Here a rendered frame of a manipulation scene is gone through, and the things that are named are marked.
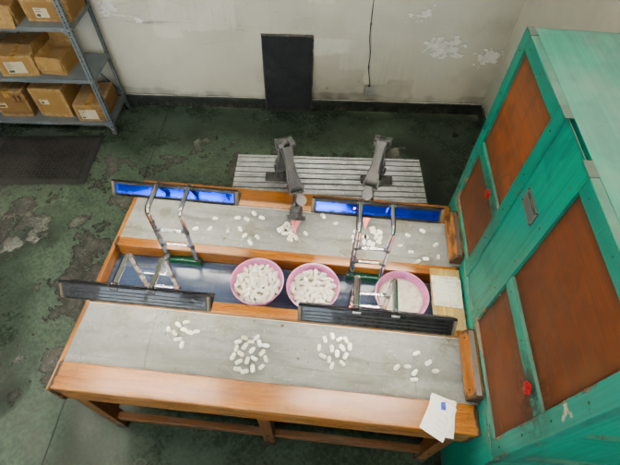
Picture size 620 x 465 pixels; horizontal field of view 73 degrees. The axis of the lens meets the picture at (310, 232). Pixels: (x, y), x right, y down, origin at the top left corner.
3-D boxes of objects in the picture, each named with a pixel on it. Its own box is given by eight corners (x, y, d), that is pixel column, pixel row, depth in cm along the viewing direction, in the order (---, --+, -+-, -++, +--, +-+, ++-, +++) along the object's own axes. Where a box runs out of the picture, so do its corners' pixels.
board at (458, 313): (428, 268, 216) (429, 268, 215) (458, 271, 215) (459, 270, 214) (434, 328, 196) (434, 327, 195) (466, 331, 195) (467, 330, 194)
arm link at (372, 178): (378, 186, 219) (393, 132, 221) (362, 183, 220) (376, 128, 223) (377, 192, 231) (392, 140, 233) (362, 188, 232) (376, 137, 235)
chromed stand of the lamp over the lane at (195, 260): (175, 234, 237) (153, 179, 201) (210, 237, 236) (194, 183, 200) (165, 262, 225) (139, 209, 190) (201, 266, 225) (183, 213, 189)
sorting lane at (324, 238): (138, 198, 246) (137, 196, 244) (450, 226, 238) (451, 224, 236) (120, 240, 228) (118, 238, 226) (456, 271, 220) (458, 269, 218)
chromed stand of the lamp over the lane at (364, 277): (347, 250, 232) (355, 196, 196) (383, 253, 231) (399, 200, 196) (345, 280, 221) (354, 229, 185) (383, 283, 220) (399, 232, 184)
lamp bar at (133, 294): (70, 280, 176) (62, 271, 171) (215, 294, 174) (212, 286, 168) (61, 297, 172) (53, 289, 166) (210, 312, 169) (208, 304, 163)
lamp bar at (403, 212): (312, 200, 205) (312, 190, 200) (440, 211, 203) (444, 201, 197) (310, 212, 201) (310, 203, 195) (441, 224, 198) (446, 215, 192)
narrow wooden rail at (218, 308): (101, 299, 214) (92, 289, 205) (459, 335, 206) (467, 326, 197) (97, 309, 211) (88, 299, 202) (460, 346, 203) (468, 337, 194)
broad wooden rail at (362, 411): (77, 374, 199) (59, 360, 184) (463, 415, 191) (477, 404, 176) (66, 399, 192) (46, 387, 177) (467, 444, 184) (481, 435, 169)
